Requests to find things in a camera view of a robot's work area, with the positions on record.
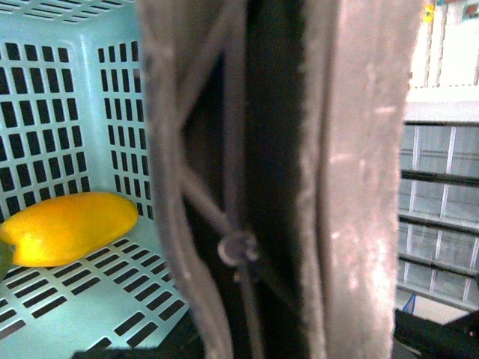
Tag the brown basket handle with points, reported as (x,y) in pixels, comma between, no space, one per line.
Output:
(274,133)

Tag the light blue plastic basket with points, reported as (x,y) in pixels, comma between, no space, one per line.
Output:
(73,120)

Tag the yellow mango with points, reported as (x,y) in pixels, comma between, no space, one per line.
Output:
(62,230)

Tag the glass door refrigerator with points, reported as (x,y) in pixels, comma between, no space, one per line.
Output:
(438,203)

